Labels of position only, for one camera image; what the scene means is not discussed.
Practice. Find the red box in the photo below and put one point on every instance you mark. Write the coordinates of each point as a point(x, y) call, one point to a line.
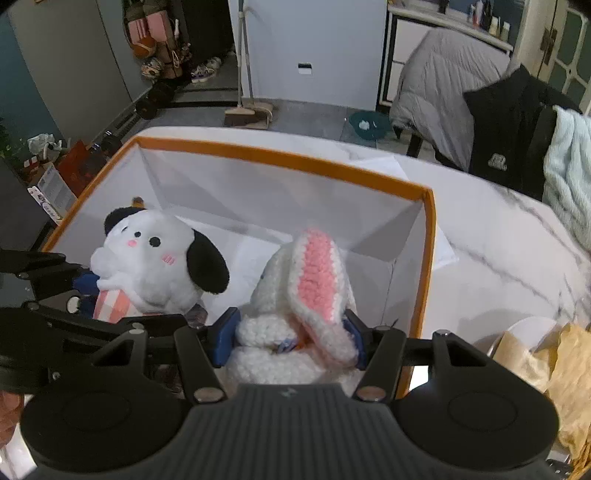
point(81, 168)

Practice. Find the laptop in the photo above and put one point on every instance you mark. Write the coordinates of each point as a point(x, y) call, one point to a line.
point(563, 470)

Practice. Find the pair of sneakers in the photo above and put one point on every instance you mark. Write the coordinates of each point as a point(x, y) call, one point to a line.
point(205, 69)

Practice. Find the light blue knit blanket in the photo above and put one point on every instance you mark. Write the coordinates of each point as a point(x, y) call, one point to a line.
point(570, 175)

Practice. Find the green potted plant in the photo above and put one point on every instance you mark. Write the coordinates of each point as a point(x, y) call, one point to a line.
point(5, 141)

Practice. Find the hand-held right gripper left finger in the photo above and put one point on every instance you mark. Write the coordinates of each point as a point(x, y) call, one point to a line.
point(224, 339)

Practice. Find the dark cabinet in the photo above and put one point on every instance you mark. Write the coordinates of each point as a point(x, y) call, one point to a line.
point(21, 207)

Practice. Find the white printed cardboard box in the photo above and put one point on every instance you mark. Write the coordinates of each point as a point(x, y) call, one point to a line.
point(53, 191)

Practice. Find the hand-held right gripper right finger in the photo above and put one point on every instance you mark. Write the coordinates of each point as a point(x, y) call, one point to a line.
point(356, 339)

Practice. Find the teal basin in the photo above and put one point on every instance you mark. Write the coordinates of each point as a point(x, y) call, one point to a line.
point(369, 124)

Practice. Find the hanging bags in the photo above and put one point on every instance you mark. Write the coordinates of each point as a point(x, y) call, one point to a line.
point(152, 32)

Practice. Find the orange storage box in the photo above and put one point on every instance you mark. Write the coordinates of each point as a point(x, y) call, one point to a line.
point(277, 203)

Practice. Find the black jacket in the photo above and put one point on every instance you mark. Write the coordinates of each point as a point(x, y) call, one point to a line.
point(508, 124)

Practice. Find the black dumbbell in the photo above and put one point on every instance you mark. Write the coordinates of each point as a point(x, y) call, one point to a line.
point(111, 143)
point(154, 99)

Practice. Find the crumpled plastic bag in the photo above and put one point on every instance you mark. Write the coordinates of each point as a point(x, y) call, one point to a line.
point(44, 143)

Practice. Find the broom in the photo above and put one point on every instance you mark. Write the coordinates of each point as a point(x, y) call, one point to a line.
point(240, 115)

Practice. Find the white crocheted bunny plush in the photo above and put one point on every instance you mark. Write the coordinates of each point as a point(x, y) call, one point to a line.
point(295, 272)

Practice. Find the door with green glass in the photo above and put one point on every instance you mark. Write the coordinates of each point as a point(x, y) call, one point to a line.
point(561, 46)

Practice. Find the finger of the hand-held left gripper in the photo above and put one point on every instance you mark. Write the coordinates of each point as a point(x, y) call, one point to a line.
point(41, 272)
point(55, 325)

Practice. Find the grey puffer jacket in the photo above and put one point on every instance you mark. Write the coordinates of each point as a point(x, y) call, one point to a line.
point(438, 78)

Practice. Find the brown paper bag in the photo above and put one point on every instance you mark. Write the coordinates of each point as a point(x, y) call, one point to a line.
point(572, 369)

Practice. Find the row of bottles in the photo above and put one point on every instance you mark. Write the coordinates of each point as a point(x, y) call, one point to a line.
point(491, 21)

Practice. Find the white dog plush toy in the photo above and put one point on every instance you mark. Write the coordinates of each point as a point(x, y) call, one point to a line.
point(147, 267)

